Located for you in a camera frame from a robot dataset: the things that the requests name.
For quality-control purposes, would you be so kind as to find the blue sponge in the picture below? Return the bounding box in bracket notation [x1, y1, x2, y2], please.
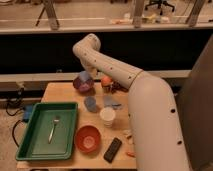
[79, 71, 91, 82]

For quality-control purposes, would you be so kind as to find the orange fruit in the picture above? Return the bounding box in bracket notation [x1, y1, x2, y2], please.
[101, 76, 112, 87]

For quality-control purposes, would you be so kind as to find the purple bowl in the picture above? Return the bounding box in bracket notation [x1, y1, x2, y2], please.
[73, 77, 94, 93]

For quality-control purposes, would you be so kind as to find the metal spoon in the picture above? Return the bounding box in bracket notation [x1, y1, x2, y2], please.
[48, 116, 60, 144]

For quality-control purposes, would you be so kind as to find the orange carrot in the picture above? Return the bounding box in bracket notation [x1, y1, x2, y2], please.
[126, 152, 135, 157]

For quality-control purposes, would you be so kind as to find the dark grape bunch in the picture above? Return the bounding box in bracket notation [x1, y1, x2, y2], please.
[109, 82, 127, 93]

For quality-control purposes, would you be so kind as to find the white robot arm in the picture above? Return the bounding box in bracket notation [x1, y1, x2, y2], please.
[73, 34, 190, 171]

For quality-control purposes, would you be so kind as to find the green plastic tray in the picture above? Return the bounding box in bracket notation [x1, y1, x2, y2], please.
[16, 102, 78, 161]

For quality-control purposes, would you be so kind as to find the black office chair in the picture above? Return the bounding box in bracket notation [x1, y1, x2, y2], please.
[145, 0, 175, 16]

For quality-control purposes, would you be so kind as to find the black remote control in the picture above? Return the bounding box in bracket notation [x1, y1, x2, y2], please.
[103, 138, 122, 163]

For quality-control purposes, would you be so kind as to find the white paper cup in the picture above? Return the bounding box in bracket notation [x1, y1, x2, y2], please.
[99, 107, 116, 127]

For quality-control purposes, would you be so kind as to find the light blue cloth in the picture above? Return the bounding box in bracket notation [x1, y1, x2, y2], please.
[103, 96, 122, 110]

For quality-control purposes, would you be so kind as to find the orange bowl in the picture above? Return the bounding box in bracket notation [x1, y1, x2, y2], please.
[74, 125, 101, 154]

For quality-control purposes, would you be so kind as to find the blue plastic cup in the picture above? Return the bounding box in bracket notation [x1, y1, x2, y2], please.
[84, 96, 96, 112]

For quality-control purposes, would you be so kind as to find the black cable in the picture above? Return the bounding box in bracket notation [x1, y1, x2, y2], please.
[5, 87, 26, 148]

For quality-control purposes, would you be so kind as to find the blue power box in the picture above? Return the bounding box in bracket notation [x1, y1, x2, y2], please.
[23, 105, 33, 122]

